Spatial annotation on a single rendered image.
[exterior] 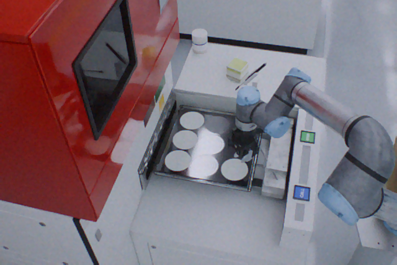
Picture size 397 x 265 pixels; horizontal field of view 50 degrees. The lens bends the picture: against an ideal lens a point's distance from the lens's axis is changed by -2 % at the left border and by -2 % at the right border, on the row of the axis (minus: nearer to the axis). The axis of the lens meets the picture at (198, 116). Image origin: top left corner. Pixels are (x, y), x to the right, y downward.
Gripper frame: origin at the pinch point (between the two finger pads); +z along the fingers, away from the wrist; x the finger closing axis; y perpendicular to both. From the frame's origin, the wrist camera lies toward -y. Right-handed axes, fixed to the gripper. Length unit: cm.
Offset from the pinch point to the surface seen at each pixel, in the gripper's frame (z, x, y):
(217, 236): 9.6, 13.8, 27.1
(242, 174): 1.5, 3.5, 6.0
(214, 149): 1.7, -12.0, 6.0
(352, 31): 92, -91, -218
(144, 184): 2.8, -17.4, 36.1
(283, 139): 3.6, 1.0, -19.4
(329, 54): 92, -84, -178
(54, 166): -54, 3, 66
